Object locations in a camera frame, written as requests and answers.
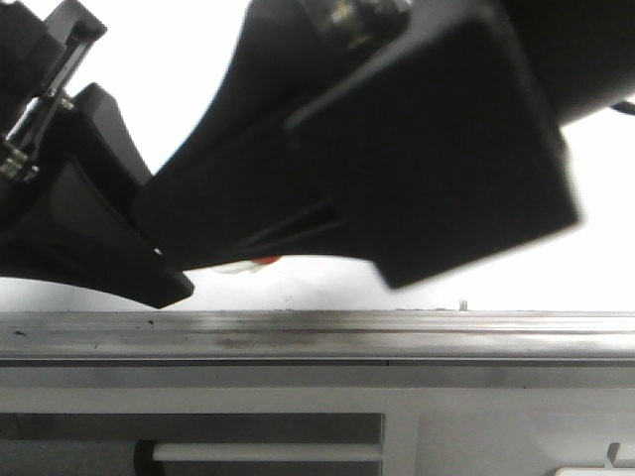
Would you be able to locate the aluminium whiteboard marker tray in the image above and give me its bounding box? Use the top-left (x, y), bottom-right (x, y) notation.
top-left (1, 309), bottom-right (634, 366)

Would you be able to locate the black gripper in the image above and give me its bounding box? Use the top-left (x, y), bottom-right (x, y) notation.
top-left (1, 1), bottom-right (193, 308)

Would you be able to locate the red magnet taped to marker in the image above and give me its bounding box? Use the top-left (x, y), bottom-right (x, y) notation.
top-left (252, 256), bottom-right (281, 266)

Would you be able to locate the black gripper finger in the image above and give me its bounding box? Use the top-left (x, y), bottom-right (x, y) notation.
top-left (134, 14), bottom-right (578, 288)

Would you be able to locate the grey whiteboard stand frame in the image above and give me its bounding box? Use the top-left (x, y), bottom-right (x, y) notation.
top-left (1, 361), bottom-right (634, 475)

